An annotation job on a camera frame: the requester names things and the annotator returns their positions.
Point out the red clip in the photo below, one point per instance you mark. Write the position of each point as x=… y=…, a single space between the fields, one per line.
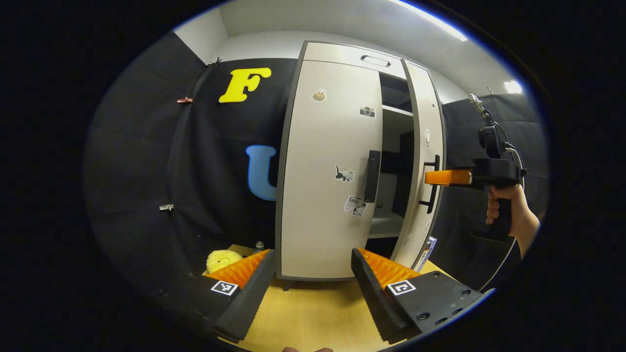
x=185 y=100

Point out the black backdrop cloth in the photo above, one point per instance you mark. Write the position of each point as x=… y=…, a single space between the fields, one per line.
x=146 y=146

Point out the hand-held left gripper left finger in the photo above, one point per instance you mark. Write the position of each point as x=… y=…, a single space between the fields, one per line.
x=249 y=298

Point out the grey cabinet door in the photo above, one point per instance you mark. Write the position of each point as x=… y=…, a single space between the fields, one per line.
x=424 y=112
x=323 y=195

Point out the blue and white upright book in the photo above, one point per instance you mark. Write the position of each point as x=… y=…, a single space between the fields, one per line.
x=426 y=252

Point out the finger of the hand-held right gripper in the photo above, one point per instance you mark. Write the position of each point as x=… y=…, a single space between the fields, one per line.
x=447 y=177

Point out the grey double-door shoe cabinet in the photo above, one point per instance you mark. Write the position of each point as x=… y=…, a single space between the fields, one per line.
x=342 y=51

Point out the yellow plush toy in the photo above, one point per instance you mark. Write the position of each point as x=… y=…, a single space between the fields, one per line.
x=220 y=259

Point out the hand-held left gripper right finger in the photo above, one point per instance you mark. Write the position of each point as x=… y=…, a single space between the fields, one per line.
x=374 y=298

